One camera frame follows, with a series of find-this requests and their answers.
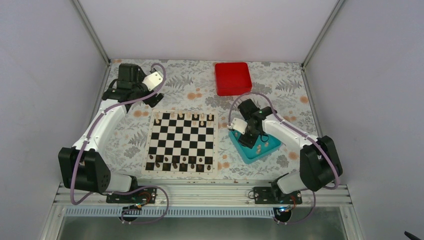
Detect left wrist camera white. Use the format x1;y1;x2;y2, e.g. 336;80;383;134
142;71;164;91

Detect floral patterned mat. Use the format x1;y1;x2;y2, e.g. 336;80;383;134
102;60;318;182

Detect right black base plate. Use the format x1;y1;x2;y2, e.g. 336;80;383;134
252;186;303;205

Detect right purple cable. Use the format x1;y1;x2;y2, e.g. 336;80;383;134
227;92;342;226

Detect red square box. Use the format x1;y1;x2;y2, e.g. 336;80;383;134
214;62;253;97

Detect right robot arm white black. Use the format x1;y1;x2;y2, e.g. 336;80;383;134
229;99;343;204

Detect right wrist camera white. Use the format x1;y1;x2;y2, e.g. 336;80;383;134
228;118;248;135

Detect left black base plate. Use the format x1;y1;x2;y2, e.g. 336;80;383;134
106;187;158;205

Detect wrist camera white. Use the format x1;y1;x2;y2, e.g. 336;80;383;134
228;118;248;135
142;71;164;91

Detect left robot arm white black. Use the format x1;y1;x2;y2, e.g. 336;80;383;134
58;63;166;203

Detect dark chess pieces row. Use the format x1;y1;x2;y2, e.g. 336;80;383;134
143;154;214;173

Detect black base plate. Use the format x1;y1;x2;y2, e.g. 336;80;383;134
106;187;158;205
252;186;303;205

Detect light chess pieces in tray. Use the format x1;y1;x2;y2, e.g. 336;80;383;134
256;142;270;156

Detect teal tray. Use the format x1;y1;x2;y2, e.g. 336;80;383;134
228;130;282;164

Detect black white chessboard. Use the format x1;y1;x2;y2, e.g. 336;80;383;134
141;109;219;179

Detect aluminium rail frame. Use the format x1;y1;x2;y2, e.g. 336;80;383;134
53;179;352;207

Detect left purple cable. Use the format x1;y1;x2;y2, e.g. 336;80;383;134
68;62;170;225

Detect purple cable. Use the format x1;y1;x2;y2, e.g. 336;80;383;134
227;92;342;226
68;62;170;225

